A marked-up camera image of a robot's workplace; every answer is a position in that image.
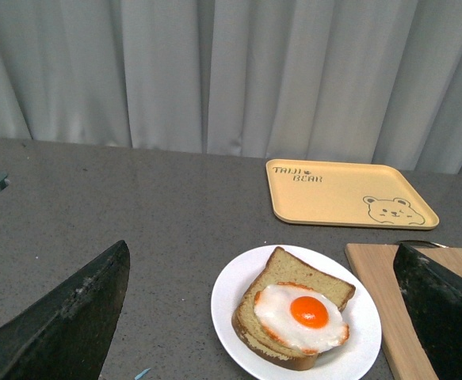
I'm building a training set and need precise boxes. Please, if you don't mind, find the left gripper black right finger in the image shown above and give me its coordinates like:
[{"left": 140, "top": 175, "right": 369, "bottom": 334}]
[{"left": 393, "top": 243, "right": 462, "bottom": 379}]

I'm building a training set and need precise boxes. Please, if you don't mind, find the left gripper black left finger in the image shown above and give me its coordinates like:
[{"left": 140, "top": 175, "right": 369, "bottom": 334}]
[{"left": 0, "top": 241, "right": 130, "bottom": 379}]

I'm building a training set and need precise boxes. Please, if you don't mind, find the white round plate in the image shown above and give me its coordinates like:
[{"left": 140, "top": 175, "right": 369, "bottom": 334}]
[{"left": 211, "top": 245, "right": 382, "bottom": 380}]

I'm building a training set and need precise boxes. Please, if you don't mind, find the bamboo cutting board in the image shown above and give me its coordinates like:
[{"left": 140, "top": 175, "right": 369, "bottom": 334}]
[{"left": 345, "top": 243, "right": 462, "bottom": 379}]

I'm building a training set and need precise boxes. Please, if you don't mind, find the blue scrap on table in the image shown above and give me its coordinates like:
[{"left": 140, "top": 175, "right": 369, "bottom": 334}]
[{"left": 134, "top": 368, "right": 151, "bottom": 380}]

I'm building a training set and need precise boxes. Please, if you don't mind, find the yellow bear tray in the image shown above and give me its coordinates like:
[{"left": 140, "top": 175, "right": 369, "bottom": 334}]
[{"left": 265, "top": 159, "right": 439, "bottom": 230}]

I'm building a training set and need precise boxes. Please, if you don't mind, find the fried egg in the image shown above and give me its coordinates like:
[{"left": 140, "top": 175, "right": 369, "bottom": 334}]
[{"left": 254, "top": 283, "right": 349, "bottom": 355}]

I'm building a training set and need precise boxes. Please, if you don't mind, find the bottom bread slice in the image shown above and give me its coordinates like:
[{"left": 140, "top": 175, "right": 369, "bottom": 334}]
[{"left": 231, "top": 247, "right": 356, "bottom": 371}]

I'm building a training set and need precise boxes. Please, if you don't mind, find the grey curtain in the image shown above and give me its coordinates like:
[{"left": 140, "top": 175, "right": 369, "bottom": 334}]
[{"left": 0, "top": 1, "right": 462, "bottom": 174}]

